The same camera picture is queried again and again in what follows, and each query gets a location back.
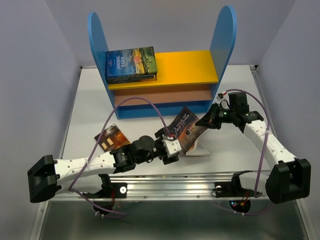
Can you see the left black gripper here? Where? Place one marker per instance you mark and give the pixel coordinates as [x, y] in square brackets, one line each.
[161, 133]

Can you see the aluminium mounting rail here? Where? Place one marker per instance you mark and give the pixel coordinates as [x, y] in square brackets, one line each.
[176, 188]

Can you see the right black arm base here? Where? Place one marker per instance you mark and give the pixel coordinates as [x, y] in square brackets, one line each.
[239, 199]

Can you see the Tale of Two Cities book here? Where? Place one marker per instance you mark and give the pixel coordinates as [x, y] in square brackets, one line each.
[184, 129]

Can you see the Animal Farm book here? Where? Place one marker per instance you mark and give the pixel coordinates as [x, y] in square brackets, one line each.
[132, 62]

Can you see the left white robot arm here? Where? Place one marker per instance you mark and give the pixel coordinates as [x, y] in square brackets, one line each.
[49, 177]

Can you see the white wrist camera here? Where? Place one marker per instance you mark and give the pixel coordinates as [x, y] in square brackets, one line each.
[172, 146]
[221, 96]

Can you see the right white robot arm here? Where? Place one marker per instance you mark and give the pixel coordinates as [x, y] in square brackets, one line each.
[289, 178]

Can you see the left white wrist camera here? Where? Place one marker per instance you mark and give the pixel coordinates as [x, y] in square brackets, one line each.
[172, 146]

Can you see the Three Days to See book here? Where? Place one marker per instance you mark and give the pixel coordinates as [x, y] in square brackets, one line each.
[131, 79]

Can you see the Edward Tulane book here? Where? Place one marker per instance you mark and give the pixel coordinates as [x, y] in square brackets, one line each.
[112, 138]

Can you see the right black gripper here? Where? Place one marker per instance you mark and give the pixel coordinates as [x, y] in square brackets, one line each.
[210, 119]

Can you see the blue yellow wooden bookshelf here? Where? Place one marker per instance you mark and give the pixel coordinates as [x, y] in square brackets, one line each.
[184, 78]

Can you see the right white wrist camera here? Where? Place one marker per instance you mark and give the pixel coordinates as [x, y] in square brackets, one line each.
[221, 96]

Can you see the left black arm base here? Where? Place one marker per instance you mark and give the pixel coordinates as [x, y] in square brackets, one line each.
[104, 201]

